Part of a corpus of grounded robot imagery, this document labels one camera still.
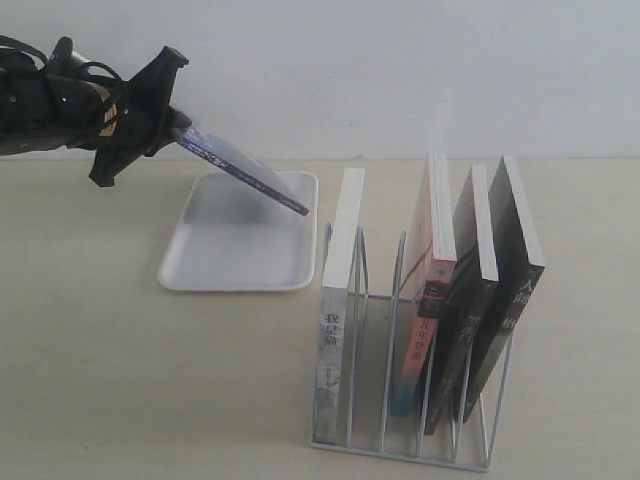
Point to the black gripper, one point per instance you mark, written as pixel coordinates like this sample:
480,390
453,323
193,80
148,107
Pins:
145,122

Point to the blue spine book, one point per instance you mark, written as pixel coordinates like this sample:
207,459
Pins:
238,164

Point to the grey spine book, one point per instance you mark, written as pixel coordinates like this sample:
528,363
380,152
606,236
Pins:
335,281

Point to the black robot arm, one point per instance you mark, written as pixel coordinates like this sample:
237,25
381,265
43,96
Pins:
62,99

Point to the red spine book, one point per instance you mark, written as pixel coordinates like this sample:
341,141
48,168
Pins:
429,260

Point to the dark spine thin book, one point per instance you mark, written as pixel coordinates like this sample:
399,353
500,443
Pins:
471,290

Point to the black cover book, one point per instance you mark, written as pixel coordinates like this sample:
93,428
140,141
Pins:
520,262

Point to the white plastic tray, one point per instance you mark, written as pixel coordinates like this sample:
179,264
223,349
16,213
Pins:
231,238

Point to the white wire book rack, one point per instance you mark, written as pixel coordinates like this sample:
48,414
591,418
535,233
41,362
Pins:
365,425

